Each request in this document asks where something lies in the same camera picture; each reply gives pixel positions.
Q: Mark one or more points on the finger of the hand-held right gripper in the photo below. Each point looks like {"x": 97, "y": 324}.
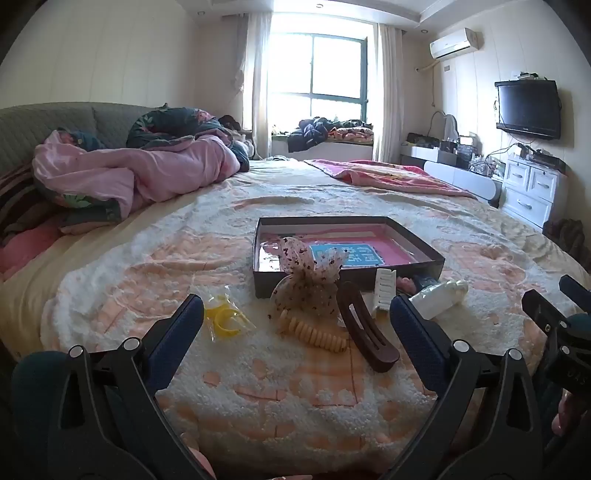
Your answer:
{"x": 542, "y": 307}
{"x": 575, "y": 287}

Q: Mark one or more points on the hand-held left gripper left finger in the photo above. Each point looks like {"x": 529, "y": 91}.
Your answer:
{"x": 182, "y": 323}

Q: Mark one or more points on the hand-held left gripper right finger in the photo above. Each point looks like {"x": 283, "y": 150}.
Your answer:
{"x": 413, "y": 327}

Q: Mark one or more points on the cream accessory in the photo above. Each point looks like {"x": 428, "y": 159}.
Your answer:
{"x": 436, "y": 295}

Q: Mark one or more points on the pink pom with blue card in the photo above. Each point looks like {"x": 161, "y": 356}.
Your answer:
{"x": 406, "y": 284}

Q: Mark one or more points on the white hair claw clip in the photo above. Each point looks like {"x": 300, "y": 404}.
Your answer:
{"x": 383, "y": 288}

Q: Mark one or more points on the brown hair claw clip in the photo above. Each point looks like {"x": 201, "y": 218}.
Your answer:
{"x": 370, "y": 356}

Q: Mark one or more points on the dark cardboard box tray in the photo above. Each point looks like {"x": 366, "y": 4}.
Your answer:
{"x": 369, "y": 273}

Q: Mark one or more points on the beige spiral hair clip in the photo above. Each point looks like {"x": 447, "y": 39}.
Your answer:
{"x": 310, "y": 335}

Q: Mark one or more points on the spotted cream hair bow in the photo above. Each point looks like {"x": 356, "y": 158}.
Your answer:
{"x": 300, "y": 295}

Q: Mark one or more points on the person's right hand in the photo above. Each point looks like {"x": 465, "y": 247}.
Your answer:
{"x": 563, "y": 415}

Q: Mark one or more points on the brown cloth heap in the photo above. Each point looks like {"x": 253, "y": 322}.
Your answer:
{"x": 563, "y": 240}

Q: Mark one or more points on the white drawer cabinet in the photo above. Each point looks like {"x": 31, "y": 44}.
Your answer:
{"x": 531, "y": 184}

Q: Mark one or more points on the black set-top box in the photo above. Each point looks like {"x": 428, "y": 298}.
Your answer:
{"x": 549, "y": 162}

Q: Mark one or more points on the red printed blanket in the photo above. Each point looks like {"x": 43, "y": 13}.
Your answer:
{"x": 392, "y": 177}

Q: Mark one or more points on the white rounded bench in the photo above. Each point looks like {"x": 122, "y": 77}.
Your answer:
{"x": 461, "y": 177}

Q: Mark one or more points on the cream bed sheet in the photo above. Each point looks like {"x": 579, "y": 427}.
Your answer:
{"x": 27, "y": 318}

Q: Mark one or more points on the pink floral quilt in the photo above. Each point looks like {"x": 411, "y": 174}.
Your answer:
{"x": 138, "y": 170}

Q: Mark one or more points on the pink pillow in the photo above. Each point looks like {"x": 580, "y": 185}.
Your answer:
{"x": 23, "y": 251}

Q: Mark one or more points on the white desk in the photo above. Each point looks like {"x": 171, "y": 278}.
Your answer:
{"x": 415, "y": 152}

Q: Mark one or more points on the dark clothing heap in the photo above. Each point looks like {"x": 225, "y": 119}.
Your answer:
{"x": 242, "y": 154}

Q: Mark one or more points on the desk clutter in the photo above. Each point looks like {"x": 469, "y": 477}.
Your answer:
{"x": 450, "y": 147}

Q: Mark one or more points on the white window seat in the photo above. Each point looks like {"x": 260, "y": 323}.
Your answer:
{"x": 323, "y": 150}

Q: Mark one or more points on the dark striped pillow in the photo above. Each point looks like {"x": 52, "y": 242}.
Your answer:
{"x": 18, "y": 203}

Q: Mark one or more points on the red patterned cloth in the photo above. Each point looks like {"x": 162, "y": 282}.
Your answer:
{"x": 353, "y": 131}

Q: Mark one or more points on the clothes pile on windowsill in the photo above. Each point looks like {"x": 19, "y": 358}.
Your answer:
{"x": 307, "y": 134}

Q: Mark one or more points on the cream curtain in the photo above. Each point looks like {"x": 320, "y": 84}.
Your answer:
{"x": 258, "y": 92}
{"x": 388, "y": 92}

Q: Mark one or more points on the grey padded headboard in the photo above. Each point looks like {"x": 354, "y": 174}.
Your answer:
{"x": 46, "y": 121}

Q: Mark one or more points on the window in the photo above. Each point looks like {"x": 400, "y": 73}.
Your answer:
{"x": 332, "y": 69}

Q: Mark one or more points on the white air conditioner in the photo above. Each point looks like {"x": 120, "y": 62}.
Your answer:
{"x": 455, "y": 44}

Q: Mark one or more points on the black wall television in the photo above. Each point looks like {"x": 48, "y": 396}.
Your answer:
{"x": 526, "y": 108}

